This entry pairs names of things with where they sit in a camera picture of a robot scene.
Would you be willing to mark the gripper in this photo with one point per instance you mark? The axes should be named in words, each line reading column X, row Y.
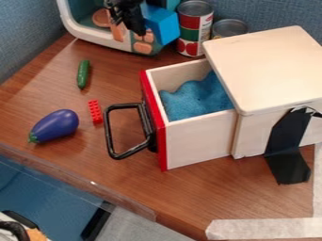
column 126, row 4

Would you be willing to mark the blue toy block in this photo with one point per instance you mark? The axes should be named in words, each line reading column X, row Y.
column 162, row 22

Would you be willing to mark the drawer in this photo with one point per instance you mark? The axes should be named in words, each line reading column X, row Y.
column 201, row 138

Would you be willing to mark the toy microwave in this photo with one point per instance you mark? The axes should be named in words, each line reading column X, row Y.
column 84, row 29

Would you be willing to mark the can with tomato label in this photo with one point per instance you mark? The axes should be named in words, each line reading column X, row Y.
column 195, row 28

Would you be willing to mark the green toy cucumber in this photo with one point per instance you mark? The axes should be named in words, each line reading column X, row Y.
column 83, row 74

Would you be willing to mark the silver can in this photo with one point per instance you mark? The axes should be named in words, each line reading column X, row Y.
column 229, row 27

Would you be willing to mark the red toy brick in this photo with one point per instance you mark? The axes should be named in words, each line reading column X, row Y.
column 95, row 111

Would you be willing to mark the blue cloth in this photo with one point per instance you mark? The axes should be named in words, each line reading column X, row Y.
column 197, row 100

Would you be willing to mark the purple toy eggplant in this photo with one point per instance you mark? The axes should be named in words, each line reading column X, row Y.
column 56, row 125

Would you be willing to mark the cabinet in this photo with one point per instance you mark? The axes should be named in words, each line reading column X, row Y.
column 268, row 66

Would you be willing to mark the black tape strip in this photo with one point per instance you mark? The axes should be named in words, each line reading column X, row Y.
column 289, row 141

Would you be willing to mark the white tape strip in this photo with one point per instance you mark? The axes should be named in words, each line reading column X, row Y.
column 268, row 228

